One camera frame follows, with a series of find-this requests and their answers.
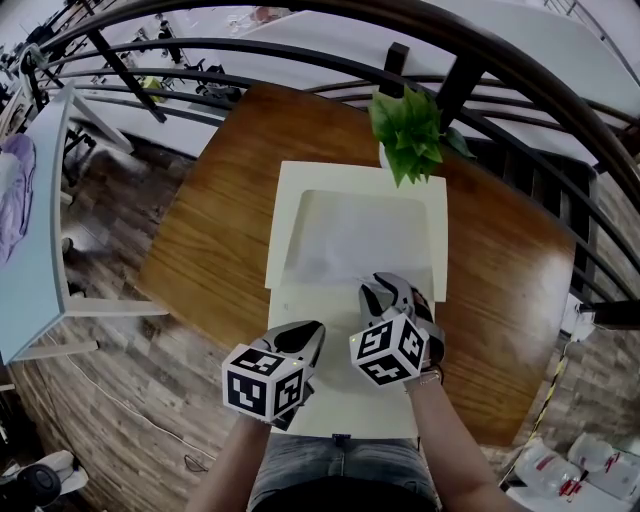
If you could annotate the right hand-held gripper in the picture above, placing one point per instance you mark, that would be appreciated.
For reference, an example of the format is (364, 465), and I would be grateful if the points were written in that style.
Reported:
(387, 350)

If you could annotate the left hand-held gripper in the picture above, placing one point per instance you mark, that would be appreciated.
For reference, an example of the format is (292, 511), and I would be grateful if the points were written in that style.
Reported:
(255, 390)

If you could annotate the white A4 paper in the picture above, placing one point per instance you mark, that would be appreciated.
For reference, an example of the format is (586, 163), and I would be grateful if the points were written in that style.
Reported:
(360, 235)

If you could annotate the person's right forearm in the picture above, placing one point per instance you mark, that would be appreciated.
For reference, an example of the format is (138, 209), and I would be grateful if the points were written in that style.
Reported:
(450, 440)

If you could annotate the person's left forearm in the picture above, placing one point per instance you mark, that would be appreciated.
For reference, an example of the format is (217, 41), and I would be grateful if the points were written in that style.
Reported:
(225, 470)

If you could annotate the person's grey denim shorts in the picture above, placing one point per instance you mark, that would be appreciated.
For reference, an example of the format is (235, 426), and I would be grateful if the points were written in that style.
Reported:
(345, 457)

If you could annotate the person's shirt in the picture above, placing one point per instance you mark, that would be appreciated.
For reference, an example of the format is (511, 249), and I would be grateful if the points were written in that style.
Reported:
(345, 497)

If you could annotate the green potted plant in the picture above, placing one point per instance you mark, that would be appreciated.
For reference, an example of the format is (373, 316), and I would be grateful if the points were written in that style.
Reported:
(410, 130)

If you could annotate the yellow black striped tape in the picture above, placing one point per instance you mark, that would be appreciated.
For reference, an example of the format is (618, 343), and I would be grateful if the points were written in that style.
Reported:
(550, 390)

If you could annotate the white power adapter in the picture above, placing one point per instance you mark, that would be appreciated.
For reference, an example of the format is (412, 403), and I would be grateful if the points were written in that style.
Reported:
(585, 322)

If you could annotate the light blue table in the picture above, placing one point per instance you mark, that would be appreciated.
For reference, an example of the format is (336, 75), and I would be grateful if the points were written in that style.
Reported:
(35, 280)

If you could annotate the white red-printed plastic bag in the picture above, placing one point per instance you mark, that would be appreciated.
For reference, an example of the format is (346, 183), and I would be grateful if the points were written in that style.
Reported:
(607, 465)

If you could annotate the black curved metal railing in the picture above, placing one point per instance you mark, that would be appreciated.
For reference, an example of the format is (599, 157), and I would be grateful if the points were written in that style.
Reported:
(450, 22)

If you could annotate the black round device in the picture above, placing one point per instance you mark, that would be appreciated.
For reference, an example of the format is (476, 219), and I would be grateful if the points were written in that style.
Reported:
(40, 480)

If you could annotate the purple cloth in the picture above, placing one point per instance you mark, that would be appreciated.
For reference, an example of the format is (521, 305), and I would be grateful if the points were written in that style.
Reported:
(15, 200)

